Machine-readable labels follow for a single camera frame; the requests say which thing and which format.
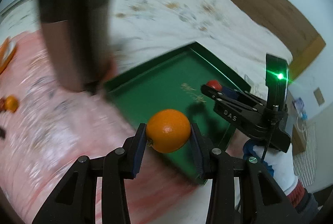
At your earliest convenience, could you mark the small red plum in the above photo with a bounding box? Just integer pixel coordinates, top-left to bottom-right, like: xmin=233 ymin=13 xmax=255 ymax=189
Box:
xmin=0 ymin=98 xmax=6 ymax=112

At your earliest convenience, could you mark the floral white bedspread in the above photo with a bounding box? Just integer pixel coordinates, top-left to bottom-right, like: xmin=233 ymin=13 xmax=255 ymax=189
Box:
xmin=1 ymin=0 xmax=292 ymax=99

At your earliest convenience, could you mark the small orange tangerine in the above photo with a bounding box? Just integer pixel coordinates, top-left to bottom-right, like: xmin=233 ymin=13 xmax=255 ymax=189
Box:
xmin=5 ymin=95 xmax=19 ymax=113

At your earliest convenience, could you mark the white gloved right hand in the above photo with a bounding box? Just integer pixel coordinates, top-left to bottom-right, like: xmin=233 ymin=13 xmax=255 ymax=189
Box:
xmin=243 ymin=139 xmax=299 ymax=196

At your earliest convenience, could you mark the orange rimmed oval plate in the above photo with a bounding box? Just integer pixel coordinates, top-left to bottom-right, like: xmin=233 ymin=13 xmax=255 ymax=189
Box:
xmin=0 ymin=37 xmax=17 ymax=74

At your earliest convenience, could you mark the small red fruit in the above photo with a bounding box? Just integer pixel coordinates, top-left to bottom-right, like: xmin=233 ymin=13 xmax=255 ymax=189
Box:
xmin=206 ymin=80 xmax=222 ymax=92

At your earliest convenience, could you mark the green metal tray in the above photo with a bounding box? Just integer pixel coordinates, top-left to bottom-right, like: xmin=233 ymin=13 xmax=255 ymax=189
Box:
xmin=103 ymin=41 xmax=252 ymax=186

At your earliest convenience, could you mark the cardboard box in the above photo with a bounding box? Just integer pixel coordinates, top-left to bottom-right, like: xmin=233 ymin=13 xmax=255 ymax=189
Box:
xmin=291 ymin=125 xmax=307 ymax=156

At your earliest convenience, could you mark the large orange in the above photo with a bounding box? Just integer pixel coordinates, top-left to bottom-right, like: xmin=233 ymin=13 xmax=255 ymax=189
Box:
xmin=146 ymin=109 xmax=191 ymax=153

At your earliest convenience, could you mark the wooden headboard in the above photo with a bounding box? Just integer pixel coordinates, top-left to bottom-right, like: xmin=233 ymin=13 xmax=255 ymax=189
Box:
xmin=232 ymin=0 xmax=326 ymax=79

